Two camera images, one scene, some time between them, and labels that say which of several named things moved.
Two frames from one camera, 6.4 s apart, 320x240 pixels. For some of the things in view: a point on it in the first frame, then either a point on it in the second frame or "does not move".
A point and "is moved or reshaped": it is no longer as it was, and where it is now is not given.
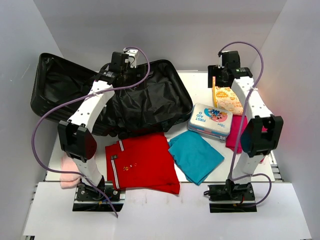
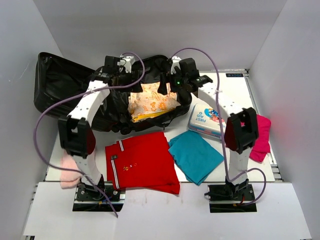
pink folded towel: [68, 179] does not move
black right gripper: [213, 70] -> [162, 88]
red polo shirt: [145, 162] does not move
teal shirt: [195, 156] does not move
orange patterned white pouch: [224, 99] is moved or reshaped
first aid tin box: [210, 121] does not move
